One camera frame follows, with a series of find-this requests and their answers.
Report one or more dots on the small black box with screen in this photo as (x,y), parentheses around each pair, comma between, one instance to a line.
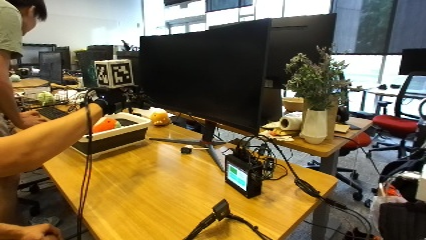
(242,175)

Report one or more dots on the orange carrot toy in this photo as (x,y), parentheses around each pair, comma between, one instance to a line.
(105,125)

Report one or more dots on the white cube with black markers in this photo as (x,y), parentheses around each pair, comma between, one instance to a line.
(115,73)

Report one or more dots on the black monitor by window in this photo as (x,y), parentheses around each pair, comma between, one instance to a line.
(413,61)

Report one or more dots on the black keyboard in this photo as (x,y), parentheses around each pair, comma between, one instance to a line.
(51,112)

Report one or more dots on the yellow duck toy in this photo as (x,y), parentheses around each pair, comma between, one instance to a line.
(161,118)

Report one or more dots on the black clamp mounted camera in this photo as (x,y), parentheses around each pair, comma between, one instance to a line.
(220,211)

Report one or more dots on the white and black bin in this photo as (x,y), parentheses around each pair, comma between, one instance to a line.
(115,136)

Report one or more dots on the green plush toy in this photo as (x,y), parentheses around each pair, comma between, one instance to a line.
(46,98)

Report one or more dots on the green leafy plant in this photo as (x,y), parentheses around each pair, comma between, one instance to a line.
(316,80)

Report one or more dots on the black monitor seen from behind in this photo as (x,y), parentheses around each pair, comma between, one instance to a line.
(302,43)

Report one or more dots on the small black and white adapter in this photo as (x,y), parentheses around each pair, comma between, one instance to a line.
(187,149)

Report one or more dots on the white ribbed vase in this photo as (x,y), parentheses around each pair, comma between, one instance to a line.
(315,126)

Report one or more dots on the red and black office chair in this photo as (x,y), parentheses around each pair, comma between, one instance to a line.
(395,123)

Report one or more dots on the wooden bowl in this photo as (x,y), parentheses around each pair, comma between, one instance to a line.
(294,104)

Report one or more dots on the tall brown cardboard box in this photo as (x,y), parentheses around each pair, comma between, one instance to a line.
(334,116)

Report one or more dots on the large black monitor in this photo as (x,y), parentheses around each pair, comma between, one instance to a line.
(204,73)

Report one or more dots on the grey monitor stand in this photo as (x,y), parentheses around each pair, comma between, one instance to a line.
(208,140)

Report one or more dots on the wooden desk with grey leg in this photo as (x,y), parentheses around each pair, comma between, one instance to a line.
(324,146)

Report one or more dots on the dark bag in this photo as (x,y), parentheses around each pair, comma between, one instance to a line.
(401,220)

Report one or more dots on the red office chair with castors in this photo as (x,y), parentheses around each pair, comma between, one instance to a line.
(355,143)

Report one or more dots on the white paper roll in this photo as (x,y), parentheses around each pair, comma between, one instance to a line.
(291,122)

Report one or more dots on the white background table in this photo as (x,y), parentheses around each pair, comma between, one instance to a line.
(391,91)

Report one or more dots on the dark background monitor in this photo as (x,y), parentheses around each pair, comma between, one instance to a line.
(50,65)

